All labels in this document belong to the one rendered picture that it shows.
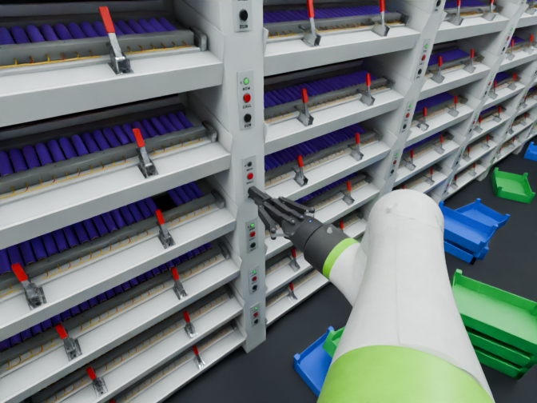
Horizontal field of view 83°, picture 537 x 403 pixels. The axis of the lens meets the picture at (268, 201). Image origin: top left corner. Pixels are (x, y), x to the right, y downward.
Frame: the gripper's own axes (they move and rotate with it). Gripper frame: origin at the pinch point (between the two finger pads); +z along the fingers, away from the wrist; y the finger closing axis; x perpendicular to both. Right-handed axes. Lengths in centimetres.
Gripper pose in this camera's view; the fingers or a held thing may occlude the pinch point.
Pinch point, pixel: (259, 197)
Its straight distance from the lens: 75.6
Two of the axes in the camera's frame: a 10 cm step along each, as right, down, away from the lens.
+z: -6.1, -4.6, 6.4
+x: 0.0, -8.1, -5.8
